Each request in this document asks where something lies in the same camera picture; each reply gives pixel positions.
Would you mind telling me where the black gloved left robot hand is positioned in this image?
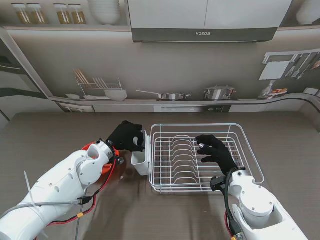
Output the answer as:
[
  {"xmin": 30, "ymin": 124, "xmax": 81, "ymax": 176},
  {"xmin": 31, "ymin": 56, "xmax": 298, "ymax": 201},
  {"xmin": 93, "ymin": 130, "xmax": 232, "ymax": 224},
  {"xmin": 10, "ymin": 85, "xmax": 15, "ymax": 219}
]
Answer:
[{"xmin": 106, "ymin": 120, "xmax": 147, "ymax": 153}]

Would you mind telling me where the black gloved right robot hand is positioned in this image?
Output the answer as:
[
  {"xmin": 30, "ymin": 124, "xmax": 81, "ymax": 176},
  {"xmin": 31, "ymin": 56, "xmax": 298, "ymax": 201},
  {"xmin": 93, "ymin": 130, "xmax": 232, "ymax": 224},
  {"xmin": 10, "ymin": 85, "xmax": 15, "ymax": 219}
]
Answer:
[{"xmin": 195, "ymin": 134, "xmax": 239, "ymax": 176}]

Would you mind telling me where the white plastic utensil holder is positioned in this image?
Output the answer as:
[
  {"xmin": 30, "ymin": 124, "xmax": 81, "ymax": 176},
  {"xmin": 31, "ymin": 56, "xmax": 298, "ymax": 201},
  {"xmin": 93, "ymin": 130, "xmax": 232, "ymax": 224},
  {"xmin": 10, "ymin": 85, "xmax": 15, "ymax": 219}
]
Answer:
[{"xmin": 130, "ymin": 129, "xmax": 152, "ymax": 177}]

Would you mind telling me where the orange plastic bowl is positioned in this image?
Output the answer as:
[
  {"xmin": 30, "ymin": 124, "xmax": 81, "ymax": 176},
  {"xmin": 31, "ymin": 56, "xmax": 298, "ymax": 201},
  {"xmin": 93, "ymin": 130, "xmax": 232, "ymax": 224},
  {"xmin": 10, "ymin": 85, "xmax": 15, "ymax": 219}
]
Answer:
[{"xmin": 81, "ymin": 142, "xmax": 118, "ymax": 180}]

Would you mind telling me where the printed kitchen backdrop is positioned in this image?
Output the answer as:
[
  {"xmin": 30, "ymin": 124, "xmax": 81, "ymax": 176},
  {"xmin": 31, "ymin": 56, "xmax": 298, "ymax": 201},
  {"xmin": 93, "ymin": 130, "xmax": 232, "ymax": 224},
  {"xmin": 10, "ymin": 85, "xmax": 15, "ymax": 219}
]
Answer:
[{"xmin": 0, "ymin": 0, "xmax": 320, "ymax": 133}]

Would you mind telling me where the white zip tie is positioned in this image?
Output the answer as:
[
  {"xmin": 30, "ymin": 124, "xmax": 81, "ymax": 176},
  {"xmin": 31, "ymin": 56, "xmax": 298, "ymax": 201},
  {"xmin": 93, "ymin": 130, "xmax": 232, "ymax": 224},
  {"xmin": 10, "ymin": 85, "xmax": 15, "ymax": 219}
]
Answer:
[{"xmin": 23, "ymin": 171, "xmax": 48, "ymax": 238}]

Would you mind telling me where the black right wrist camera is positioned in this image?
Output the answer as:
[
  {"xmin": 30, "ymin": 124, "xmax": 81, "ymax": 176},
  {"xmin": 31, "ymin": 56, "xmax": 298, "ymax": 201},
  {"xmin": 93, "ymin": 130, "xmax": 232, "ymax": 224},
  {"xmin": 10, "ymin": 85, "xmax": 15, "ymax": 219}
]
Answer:
[{"xmin": 210, "ymin": 176, "xmax": 227, "ymax": 193}]

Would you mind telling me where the black red right arm cable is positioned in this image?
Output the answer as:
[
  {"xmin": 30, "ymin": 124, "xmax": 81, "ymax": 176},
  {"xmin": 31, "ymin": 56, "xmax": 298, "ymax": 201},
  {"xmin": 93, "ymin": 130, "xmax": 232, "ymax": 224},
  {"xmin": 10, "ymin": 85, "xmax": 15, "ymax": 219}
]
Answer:
[{"xmin": 223, "ymin": 168, "xmax": 243, "ymax": 240}]

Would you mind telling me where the white wire dish rack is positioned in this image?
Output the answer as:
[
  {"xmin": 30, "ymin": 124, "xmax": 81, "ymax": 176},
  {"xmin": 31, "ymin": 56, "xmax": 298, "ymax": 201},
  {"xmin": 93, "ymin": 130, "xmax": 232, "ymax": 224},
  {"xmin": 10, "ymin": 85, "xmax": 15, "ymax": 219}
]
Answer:
[{"xmin": 148, "ymin": 123, "xmax": 265, "ymax": 195}]

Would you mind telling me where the red black left arm cable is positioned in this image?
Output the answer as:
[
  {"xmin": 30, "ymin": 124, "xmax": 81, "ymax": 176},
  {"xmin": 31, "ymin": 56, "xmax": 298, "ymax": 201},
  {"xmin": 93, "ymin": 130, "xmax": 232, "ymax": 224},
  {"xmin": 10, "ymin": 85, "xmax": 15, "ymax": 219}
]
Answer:
[{"xmin": 46, "ymin": 149, "xmax": 120, "ymax": 227}]

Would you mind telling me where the grey left arm cable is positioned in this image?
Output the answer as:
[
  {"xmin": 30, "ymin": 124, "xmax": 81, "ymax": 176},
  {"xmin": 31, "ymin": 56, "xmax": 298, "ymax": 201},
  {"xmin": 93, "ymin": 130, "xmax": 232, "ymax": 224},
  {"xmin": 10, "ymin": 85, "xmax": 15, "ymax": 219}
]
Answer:
[{"xmin": 0, "ymin": 196, "xmax": 93, "ymax": 218}]

